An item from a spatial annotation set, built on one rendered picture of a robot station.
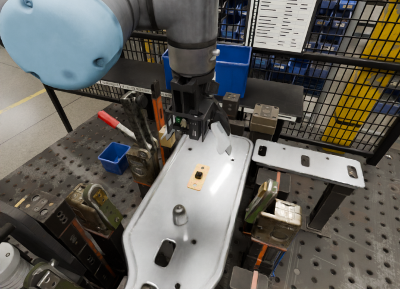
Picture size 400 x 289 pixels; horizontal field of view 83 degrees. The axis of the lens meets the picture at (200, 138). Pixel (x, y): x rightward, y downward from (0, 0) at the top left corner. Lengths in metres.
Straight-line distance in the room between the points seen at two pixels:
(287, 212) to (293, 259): 0.37
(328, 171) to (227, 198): 0.29
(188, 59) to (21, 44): 0.20
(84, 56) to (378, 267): 0.96
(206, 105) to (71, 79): 0.24
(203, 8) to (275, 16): 0.62
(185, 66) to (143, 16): 0.08
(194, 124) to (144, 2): 0.19
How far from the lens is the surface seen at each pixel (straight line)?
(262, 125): 0.74
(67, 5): 0.20
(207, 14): 0.33
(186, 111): 0.38
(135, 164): 0.64
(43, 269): 0.46
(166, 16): 0.33
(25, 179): 1.23
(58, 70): 0.21
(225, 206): 0.56
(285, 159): 0.69
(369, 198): 1.14
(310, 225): 0.92
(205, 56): 0.35
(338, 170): 0.72
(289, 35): 0.94
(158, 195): 0.58
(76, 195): 0.55
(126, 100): 0.51
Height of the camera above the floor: 1.47
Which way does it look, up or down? 42 degrees down
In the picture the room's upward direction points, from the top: straight up
